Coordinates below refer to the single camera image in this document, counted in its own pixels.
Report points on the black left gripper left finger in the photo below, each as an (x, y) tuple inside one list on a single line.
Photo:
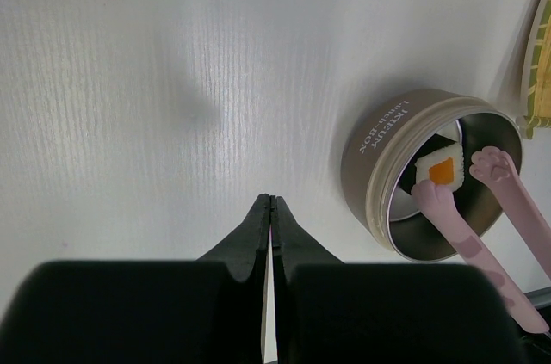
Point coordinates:
[(209, 310)]

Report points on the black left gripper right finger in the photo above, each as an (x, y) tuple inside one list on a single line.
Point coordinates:
[(328, 311)]

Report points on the sushi roll orange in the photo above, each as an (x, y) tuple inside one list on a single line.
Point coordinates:
[(439, 160)]

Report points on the round steel lunch box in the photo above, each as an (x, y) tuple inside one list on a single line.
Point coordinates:
[(385, 141)]

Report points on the woven bamboo tray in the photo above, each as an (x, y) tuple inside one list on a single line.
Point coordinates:
[(535, 85)]

